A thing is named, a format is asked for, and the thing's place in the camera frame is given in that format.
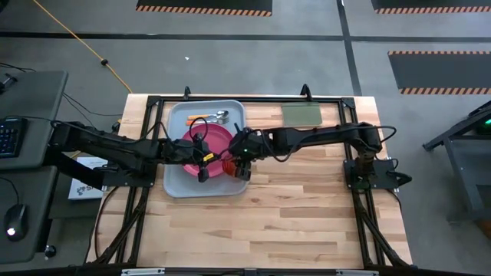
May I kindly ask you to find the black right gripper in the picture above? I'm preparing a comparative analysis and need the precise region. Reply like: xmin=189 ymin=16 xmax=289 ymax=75
xmin=229 ymin=123 xmax=265 ymax=181

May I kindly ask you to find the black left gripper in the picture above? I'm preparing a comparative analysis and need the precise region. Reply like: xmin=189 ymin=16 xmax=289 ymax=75
xmin=191 ymin=132 xmax=231 ymax=183

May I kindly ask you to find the pink plate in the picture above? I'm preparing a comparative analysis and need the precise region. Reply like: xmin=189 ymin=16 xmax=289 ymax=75
xmin=181 ymin=123 xmax=235 ymax=179

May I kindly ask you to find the red translucent cup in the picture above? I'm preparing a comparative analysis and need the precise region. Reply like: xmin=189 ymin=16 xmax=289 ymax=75
xmin=221 ymin=157 xmax=238 ymax=177

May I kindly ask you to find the fork with red handle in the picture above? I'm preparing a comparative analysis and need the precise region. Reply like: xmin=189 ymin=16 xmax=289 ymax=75
xmin=186 ymin=117 xmax=230 ymax=127

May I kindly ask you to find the spoon with wooden handle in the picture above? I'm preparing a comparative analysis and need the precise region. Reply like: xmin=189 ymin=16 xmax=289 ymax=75
xmin=186 ymin=110 xmax=230 ymax=120

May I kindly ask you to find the grey plastic tray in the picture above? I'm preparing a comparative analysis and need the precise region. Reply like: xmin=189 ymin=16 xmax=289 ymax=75
xmin=163 ymin=99 xmax=251 ymax=199

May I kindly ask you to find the green rectangular pad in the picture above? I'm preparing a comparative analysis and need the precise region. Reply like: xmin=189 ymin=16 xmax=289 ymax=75
xmin=282 ymin=101 xmax=323 ymax=127

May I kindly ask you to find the white printed box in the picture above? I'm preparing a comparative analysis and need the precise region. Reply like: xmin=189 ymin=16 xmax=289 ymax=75
xmin=68 ymin=156 xmax=109 ymax=201

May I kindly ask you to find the black hazard-striped floor mat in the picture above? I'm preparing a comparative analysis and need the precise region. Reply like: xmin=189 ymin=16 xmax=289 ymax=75
xmin=371 ymin=0 xmax=491 ymax=15
xmin=387 ymin=51 xmax=491 ymax=96
xmin=135 ymin=0 xmax=273 ymax=18

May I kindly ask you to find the grey desk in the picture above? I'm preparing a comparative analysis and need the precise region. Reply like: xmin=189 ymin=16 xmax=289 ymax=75
xmin=0 ymin=166 xmax=57 ymax=265
xmin=0 ymin=70 xmax=69 ymax=171

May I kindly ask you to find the black keyboard with blue backlight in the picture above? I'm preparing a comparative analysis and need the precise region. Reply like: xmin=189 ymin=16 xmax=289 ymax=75
xmin=0 ymin=117 xmax=30 ymax=159

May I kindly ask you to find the black computer mouse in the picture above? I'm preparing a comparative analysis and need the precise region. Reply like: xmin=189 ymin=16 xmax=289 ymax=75
xmin=3 ymin=203 xmax=29 ymax=242

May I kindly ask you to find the dark metal cart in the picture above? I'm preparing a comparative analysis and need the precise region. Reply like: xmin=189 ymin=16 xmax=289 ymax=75
xmin=421 ymin=100 xmax=491 ymax=223

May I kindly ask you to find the black desk device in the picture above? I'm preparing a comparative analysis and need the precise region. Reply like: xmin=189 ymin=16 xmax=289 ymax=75
xmin=0 ymin=73 xmax=18 ymax=95

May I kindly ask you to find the black aluminium table frame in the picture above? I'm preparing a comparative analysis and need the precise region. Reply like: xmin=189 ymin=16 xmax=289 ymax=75
xmin=94 ymin=94 xmax=414 ymax=269

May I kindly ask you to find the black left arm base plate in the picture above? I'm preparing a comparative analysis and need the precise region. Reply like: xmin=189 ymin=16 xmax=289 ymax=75
xmin=101 ymin=163 xmax=158 ymax=189

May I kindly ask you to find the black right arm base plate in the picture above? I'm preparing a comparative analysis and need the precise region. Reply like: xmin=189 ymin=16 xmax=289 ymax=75
xmin=344 ymin=158 xmax=400 ymax=192

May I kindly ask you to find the black floor cable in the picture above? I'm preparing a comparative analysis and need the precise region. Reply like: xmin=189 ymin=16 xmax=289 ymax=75
xmin=61 ymin=91 xmax=124 ymax=117

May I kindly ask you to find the silver metal bracket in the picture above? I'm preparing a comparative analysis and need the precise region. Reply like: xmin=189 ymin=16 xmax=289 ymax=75
xmin=335 ymin=269 xmax=380 ymax=276
xmin=120 ymin=268 xmax=166 ymax=276

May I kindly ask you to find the yellow floor cable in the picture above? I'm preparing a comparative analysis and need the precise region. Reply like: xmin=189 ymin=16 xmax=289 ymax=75
xmin=32 ymin=0 xmax=133 ymax=95

